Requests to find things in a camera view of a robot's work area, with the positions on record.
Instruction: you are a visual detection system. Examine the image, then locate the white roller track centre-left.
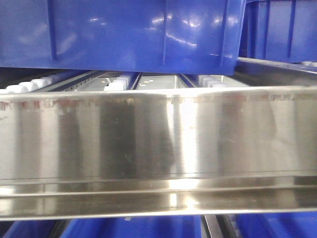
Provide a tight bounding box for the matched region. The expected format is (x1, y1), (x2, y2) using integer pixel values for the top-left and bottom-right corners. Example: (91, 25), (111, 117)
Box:
(104, 75), (130, 91)

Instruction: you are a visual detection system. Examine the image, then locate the white roller track centre-right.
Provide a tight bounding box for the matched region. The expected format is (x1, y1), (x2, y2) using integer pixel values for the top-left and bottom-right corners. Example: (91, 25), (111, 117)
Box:
(198, 75), (228, 88)

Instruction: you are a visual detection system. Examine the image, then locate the large blue bin right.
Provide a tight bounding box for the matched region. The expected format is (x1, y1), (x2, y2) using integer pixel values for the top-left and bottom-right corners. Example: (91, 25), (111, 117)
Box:
(0, 0), (246, 75)

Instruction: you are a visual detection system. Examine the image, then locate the white roller track far left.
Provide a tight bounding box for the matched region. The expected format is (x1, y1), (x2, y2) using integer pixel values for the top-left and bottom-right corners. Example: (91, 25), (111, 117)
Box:
(5, 76), (53, 93)

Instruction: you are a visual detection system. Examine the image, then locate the blue bin top right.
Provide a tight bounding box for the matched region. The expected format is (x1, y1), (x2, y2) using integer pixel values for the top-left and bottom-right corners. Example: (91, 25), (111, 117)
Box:
(239, 0), (317, 63)

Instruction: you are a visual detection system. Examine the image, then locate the steel shelf front rail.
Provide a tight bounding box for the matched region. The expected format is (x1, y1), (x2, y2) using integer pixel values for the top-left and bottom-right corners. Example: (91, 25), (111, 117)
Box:
(0, 86), (317, 220)

